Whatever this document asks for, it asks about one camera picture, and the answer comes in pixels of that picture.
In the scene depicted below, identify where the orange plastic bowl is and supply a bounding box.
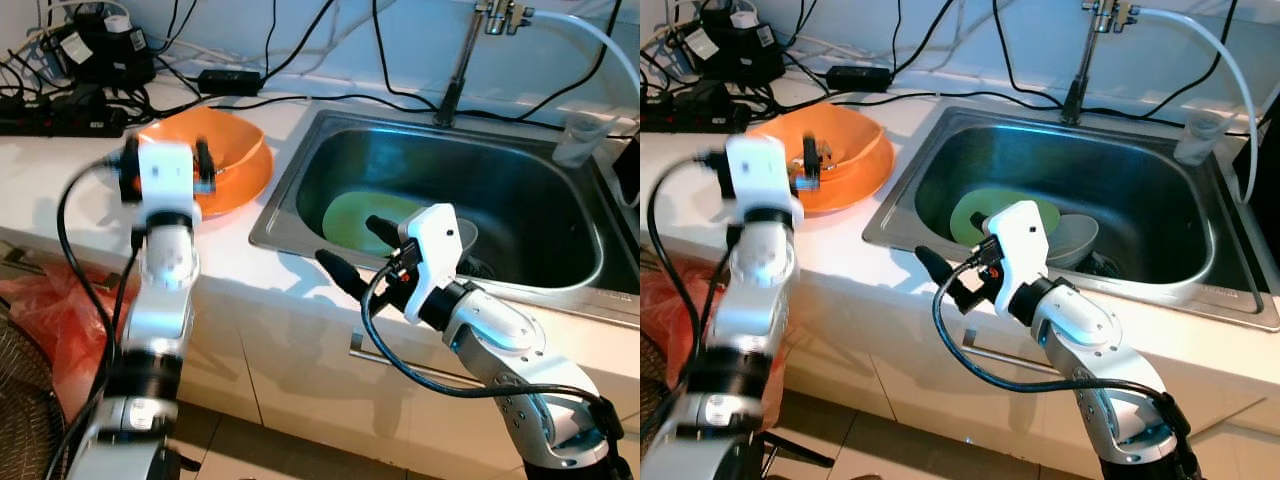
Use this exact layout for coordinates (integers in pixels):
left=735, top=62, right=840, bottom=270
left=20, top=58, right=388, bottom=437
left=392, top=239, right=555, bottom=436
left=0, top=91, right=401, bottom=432
left=136, top=108, right=268, bottom=201
left=748, top=103, right=883, bottom=196

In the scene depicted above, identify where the green plate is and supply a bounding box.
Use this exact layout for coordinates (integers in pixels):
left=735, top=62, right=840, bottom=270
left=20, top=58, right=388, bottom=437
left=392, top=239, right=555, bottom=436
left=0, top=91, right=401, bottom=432
left=322, top=192, right=427, bottom=252
left=950, top=188, right=1062, bottom=250

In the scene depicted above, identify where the grey bowl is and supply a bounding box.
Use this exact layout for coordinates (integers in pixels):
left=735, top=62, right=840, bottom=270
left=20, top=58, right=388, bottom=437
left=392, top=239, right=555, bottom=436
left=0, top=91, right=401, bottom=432
left=1045, top=212, right=1102, bottom=270
left=440, top=214, right=480, bottom=257

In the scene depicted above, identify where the black power adapter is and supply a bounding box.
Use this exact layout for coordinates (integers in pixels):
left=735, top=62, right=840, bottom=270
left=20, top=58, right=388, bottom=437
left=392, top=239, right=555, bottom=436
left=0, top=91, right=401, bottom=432
left=198, top=68, right=265, bottom=97
left=825, top=64, right=895, bottom=94

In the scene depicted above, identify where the black power strip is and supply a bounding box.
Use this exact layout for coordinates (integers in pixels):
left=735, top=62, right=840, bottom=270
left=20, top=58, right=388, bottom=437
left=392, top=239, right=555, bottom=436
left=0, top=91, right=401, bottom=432
left=640, top=84, right=752, bottom=134
left=0, top=94, right=130, bottom=139

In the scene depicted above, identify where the black device with white labels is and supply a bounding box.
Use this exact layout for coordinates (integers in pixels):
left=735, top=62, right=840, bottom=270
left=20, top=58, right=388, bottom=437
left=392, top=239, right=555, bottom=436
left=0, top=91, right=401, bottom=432
left=44, top=8, right=157, bottom=90
left=680, top=6, right=787, bottom=87

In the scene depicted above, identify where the stainless steel sink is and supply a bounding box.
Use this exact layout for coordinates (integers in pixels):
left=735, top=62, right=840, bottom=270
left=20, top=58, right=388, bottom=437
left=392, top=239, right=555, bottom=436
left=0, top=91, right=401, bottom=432
left=862, top=104, right=1280, bottom=334
left=249, top=107, right=641, bottom=333

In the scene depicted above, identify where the metal faucet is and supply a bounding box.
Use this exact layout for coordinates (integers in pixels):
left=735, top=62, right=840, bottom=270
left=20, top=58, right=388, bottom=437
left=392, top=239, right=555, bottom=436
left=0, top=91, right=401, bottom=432
left=434, top=0, right=537, bottom=127
left=1061, top=0, right=1142, bottom=127

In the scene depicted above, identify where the clear plastic cup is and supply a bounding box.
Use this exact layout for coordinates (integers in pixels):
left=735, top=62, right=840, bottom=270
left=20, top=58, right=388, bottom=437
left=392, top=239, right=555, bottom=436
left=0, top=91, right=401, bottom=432
left=1173, top=108, right=1230, bottom=167
left=553, top=112, right=614, bottom=170

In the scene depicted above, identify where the red plastic bag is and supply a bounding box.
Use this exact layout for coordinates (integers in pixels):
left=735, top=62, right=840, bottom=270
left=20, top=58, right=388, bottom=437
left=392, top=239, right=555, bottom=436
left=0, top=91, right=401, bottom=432
left=0, top=264, right=113, bottom=423
left=640, top=268, right=703, bottom=403

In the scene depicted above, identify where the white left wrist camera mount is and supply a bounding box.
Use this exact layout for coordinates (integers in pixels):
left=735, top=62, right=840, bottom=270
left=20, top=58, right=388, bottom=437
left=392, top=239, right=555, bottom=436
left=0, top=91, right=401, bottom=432
left=137, top=140, right=202, bottom=227
left=725, top=135, right=805, bottom=227

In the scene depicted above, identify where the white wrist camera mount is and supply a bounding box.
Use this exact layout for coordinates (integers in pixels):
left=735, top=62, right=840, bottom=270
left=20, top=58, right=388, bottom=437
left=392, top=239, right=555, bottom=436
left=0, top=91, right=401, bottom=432
left=985, top=200, right=1052, bottom=322
left=398, top=203, right=472, bottom=324
left=137, top=140, right=202, bottom=227
left=725, top=135, right=805, bottom=227

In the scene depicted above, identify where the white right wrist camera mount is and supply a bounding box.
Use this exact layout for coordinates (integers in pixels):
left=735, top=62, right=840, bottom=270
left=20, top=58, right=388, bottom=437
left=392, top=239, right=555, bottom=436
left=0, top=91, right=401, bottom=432
left=985, top=200, right=1052, bottom=322
left=398, top=203, right=472, bottom=324

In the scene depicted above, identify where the metal cabinet handle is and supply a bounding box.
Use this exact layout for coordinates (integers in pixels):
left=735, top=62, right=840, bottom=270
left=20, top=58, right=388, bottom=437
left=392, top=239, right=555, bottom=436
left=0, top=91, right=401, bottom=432
left=964, top=338, right=1053, bottom=377
left=349, top=332, right=473, bottom=387

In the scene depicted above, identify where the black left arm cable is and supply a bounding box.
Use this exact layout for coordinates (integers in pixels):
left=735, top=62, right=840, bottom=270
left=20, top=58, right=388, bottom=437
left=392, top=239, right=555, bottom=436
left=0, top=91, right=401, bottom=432
left=55, top=154, right=141, bottom=403
left=645, top=150, right=731, bottom=343

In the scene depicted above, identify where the black wall cable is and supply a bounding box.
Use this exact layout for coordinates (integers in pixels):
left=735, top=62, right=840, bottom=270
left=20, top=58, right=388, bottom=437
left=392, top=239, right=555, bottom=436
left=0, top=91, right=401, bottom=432
left=518, top=0, right=625, bottom=119
left=372, top=0, right=443, bottom=104
left=992, top=0, right=1067, bottom=101
left=1140, top=0, right=1241, bottom=116

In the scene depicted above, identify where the white water hose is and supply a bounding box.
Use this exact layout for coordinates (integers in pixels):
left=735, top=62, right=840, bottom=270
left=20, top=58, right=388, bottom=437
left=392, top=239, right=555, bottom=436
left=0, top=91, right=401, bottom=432
left=520, top=8, right=641, bottom=103
left=1135, top=7, right=1260, bottom=207

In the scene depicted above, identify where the wire fan guard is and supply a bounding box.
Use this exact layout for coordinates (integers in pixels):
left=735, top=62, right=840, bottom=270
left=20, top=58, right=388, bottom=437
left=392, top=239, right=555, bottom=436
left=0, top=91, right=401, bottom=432
left=0, top=318, right=67, bottom=480

